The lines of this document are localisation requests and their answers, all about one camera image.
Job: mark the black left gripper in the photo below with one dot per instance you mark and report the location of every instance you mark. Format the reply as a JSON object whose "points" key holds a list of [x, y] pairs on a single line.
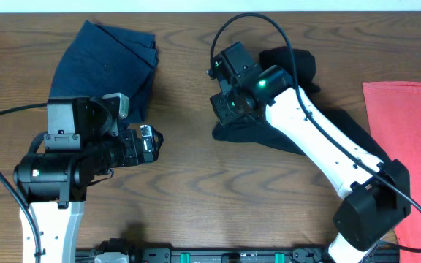
{"points": [[137, 147]]}

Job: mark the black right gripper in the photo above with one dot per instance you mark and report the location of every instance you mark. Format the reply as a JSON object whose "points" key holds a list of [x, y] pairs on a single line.
{"points": [[223, 109]]}

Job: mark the black polo shirt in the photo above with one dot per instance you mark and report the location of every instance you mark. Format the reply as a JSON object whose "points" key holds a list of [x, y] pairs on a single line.
{"points": [[276, 132]]}

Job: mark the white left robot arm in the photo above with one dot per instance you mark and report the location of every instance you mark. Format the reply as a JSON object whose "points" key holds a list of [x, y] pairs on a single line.
{"points": [[82, 146]]}

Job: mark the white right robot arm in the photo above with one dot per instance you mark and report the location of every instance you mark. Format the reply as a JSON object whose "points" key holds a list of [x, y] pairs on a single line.
{"points": [[375, 193]]}

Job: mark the folded navy blue garment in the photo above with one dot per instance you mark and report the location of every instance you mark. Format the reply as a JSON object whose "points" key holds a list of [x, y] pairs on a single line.
{"points": [[106, 60]]}

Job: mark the red t-shirt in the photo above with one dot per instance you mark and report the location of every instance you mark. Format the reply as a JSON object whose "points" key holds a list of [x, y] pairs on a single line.
{"points": [[394, 116]]}

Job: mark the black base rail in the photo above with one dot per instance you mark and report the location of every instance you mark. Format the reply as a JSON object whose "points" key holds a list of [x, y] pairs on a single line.
{"points": [[120, 250]]}

